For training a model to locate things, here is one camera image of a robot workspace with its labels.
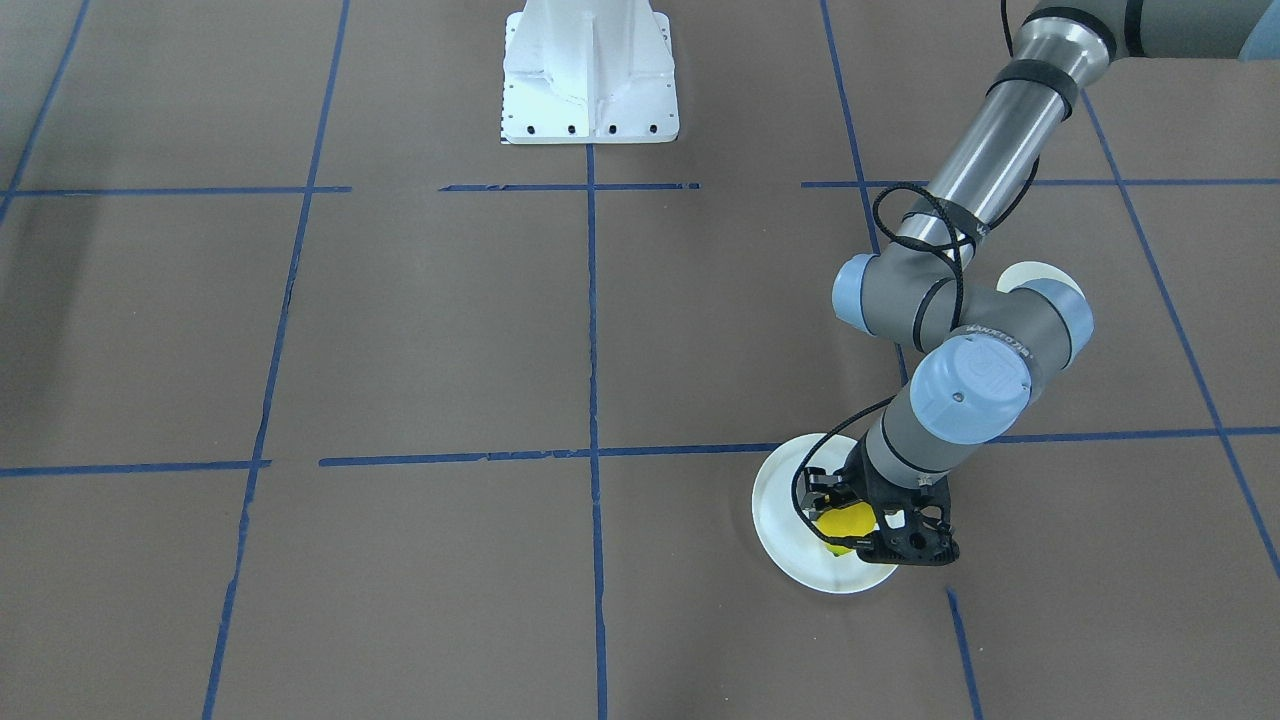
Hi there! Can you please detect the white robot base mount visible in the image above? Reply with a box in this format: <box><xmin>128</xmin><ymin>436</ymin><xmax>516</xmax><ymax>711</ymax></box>
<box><xmin>500</xmin><ymin>1</ymin><xmax>681</xmax><ymax>145</ymax></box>

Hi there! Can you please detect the white round plate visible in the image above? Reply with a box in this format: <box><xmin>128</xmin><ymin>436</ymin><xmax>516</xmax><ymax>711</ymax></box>
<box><xmin>751</xmin><ymin>433</ymin><xmax>897</xmax><ymax>594</ymax></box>

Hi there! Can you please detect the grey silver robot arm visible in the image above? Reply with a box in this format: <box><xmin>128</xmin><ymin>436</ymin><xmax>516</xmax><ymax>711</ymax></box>
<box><xmin>790</xmin><ymin>1</ymin><xmax>1277</xmax><ymax>566</ymax></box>

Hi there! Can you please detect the white bowl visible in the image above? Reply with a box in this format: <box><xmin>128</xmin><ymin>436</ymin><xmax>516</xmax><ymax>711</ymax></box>
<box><xmin>996</xmin><ymin>261</ymin><xmax>1084</xmax><ymax>296</ymax></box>

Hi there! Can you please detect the black cable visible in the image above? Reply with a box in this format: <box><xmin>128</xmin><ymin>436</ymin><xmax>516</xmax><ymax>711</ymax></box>
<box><xmin>791</xmin><ymin>0</ymin><xmax>1041</xmax><ymax>550</ymax></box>

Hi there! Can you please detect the yellow lemon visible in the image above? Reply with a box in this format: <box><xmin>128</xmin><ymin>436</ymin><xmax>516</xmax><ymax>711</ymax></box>
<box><xmin>815</xmin><ymin>502</ymin><xmax>878</xmax><ymax>538</ymax></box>

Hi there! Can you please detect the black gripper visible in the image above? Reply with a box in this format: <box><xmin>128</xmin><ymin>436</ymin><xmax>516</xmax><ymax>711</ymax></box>
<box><xmin>800</xmin><ymin>445</ymin><xmax>960</xmax><ymax>568</ymax></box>

